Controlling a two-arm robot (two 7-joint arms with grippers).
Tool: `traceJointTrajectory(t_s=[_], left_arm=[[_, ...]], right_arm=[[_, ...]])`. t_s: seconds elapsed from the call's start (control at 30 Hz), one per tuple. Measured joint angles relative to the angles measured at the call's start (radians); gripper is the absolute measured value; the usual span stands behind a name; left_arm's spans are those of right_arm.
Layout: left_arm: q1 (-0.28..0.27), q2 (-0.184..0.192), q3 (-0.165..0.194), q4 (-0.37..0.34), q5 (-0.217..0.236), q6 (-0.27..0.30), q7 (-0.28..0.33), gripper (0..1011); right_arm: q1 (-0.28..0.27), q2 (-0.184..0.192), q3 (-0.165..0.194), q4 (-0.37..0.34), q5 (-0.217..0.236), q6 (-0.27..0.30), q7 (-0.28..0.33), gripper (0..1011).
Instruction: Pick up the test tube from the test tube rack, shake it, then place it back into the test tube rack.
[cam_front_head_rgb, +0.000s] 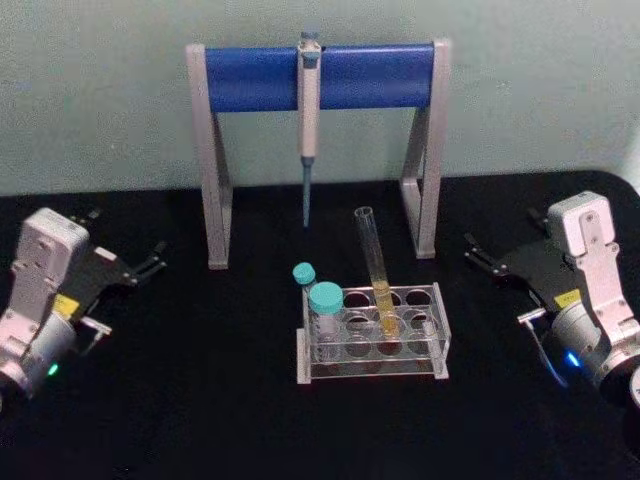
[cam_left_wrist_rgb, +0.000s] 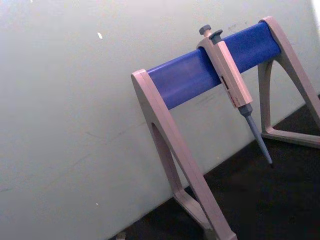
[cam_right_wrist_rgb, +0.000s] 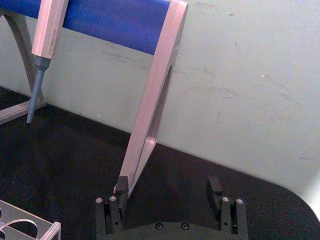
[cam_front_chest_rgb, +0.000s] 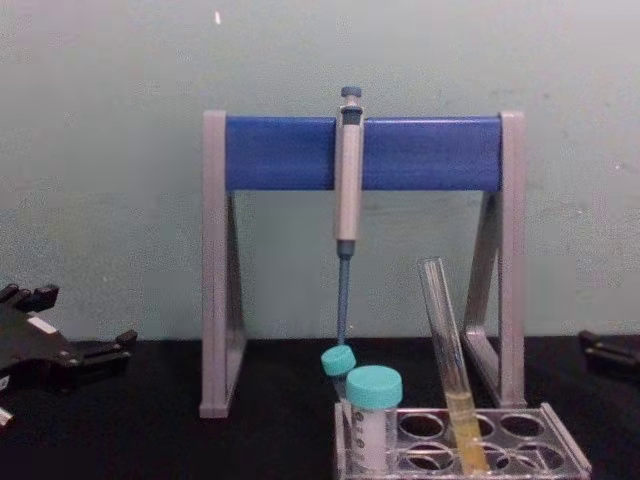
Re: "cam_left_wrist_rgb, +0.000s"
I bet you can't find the pale stand with blue bar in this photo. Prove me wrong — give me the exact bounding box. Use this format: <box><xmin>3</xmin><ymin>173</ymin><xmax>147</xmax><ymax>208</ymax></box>
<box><xmin>130</xmin><ymin>15</ymin><xmax>320</xmax><ymax>240</ymax></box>

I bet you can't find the beige pipette with grey tip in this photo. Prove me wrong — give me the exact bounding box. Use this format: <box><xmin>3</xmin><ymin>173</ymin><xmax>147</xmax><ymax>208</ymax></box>
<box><xmin>196</xmin><ymin>24</ymin><xmax>275</xmax><ymax>169</ymax></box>

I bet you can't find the black table cloth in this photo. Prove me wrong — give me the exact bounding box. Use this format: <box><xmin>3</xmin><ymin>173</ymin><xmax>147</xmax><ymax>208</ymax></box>
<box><xmin>107</xmin><ymin>92</ymin><xmax>320</xmax><ymax>240</ymax></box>

